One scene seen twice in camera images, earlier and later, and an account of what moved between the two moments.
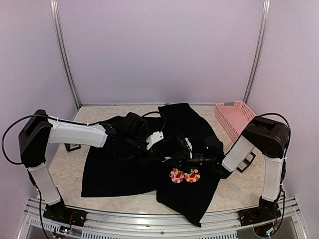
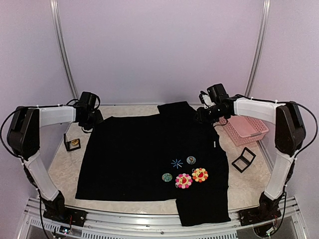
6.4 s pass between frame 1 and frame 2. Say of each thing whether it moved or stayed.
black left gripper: moved
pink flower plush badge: moved
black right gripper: moved
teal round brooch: moved
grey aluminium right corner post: stayed
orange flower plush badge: moved
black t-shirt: moved
